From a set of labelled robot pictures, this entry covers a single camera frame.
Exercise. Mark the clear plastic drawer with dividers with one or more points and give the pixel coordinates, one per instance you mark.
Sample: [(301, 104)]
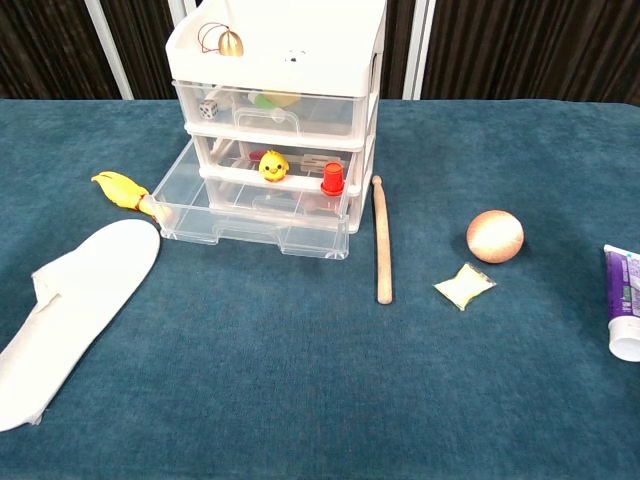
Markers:
[(200, 220)]

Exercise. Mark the pale yellow sachet packet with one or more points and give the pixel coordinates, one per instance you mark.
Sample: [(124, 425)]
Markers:
[(465, 287)]

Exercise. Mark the white plastic drawer cabinet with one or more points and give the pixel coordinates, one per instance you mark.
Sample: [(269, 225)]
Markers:
[(325, 55)]

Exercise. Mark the wooden drumstick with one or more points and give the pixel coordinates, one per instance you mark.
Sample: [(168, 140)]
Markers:
[(382, 240)]

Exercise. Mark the small red cup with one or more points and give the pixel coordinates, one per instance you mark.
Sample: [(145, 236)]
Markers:
[(333, 177)]

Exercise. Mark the yellow chick toy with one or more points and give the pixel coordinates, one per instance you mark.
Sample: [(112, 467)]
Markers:
[(274, 167)]

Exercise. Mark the green yellow toy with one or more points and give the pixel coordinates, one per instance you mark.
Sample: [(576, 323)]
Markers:
[(272, 100)]

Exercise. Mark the teal table cloth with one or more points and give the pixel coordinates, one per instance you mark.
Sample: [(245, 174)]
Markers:
[(250, 375)]

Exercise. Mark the white dice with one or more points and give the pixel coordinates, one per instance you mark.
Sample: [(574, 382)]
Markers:
[(209, 110)]

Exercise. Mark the orange cork ball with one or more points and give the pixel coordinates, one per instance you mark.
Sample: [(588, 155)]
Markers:
[(495, 236)]

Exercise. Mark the yellow rubber chicken toy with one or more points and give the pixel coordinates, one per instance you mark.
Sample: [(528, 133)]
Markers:
[(122, 190)]

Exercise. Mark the dark pleated curtain panel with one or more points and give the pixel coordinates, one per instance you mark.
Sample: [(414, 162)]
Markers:
[(45, 50), (396, 50), (525, 50), (145, 60)]

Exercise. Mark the white disposable slipper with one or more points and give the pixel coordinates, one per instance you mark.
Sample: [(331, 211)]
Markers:
[(75, 300)]

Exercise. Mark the purple white toothpaste tube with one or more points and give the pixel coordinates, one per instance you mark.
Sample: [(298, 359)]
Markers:
[(625, 290)]

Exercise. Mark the white partition post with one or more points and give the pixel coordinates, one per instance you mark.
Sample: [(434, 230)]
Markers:
[(417, 50), (109, 50), (176, 12)]

